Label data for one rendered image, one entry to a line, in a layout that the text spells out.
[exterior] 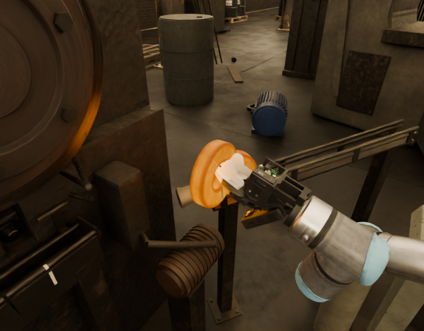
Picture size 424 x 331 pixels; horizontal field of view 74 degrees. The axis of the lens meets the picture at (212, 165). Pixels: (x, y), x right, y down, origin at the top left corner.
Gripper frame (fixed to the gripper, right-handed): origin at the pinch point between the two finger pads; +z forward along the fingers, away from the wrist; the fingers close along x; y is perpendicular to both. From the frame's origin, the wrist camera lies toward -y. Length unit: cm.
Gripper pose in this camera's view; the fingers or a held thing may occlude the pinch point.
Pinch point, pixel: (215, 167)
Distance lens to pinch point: 63.7
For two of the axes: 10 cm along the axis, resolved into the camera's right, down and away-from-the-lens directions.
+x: -5.6, 4.5, -7.0
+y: 2.4, -7.2, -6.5
